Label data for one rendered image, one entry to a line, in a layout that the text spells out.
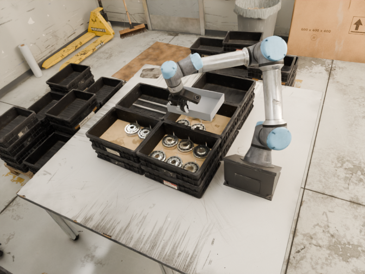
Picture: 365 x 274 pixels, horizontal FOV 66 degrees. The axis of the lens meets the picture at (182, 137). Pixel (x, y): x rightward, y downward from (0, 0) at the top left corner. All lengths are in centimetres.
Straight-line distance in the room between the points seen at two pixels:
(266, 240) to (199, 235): 33
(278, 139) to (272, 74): 31
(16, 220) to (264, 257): 218
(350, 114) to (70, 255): 294
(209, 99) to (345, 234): 144
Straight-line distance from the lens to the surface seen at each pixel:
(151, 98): 214
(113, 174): 186
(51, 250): 262
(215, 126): 182
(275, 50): 140
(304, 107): 221
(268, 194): 163
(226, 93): 209
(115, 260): 236
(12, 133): 284
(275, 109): 142
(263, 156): 155
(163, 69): 130
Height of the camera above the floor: 207
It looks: 44 degrees down
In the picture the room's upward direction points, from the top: 10 degrees counter-clockwise
